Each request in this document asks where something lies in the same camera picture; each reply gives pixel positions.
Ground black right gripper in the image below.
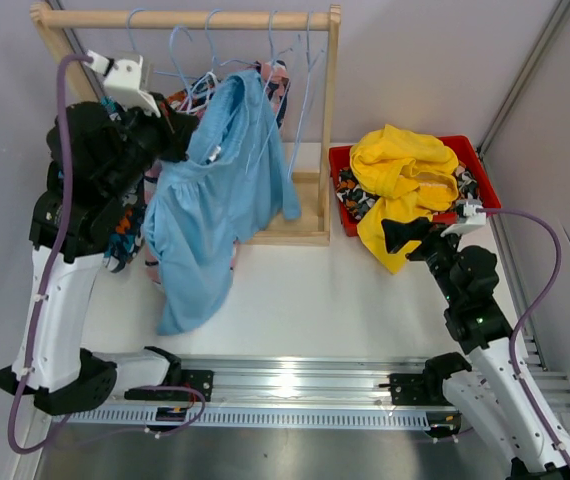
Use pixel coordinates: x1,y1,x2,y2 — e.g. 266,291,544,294
380,217,467,306

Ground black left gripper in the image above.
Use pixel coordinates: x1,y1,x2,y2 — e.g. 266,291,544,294
102,91,199,202

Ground white wire hanger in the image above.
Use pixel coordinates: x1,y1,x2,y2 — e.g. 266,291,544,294
169,71,220,115

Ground orange black camo shorts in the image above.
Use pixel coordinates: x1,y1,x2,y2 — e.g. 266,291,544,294
335,166,480,222

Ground yellow shorts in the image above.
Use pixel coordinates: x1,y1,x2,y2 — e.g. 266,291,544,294
350,125,459,274

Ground light blue shorts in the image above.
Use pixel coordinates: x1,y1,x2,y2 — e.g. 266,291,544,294
143,70,301,335

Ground pink white patterned shorts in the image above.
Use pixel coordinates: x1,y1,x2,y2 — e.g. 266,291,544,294
143,60,290,290

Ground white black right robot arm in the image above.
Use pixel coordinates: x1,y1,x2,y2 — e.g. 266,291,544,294
381,218,570,479

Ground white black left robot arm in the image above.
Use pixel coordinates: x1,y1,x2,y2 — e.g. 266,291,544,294
0,99,198,416

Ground blue orange patchwork shorts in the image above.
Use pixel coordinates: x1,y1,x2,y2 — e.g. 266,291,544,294
102,84,206,276

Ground wooden clothes rack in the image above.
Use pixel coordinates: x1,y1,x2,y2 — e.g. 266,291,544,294
30,1,341,246

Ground red plastic bin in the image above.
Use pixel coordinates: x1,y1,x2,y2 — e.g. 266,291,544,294
329,135,501,237

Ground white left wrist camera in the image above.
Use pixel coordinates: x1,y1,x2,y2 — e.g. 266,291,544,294
85,50,161,118

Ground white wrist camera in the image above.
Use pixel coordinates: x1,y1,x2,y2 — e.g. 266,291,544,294
440,199,487,237
85,50,161,118

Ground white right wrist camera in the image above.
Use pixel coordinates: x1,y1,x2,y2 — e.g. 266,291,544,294
440,199,487,237

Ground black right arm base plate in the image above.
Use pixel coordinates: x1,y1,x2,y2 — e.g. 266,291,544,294
378,352,472,407

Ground slotted cable duct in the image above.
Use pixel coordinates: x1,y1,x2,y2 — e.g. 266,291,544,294
70,405,430,431

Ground aluminium mounting rail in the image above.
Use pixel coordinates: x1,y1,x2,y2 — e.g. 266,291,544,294
32,354,570,414

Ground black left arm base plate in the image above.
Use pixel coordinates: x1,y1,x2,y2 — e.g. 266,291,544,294
123,346,214,402

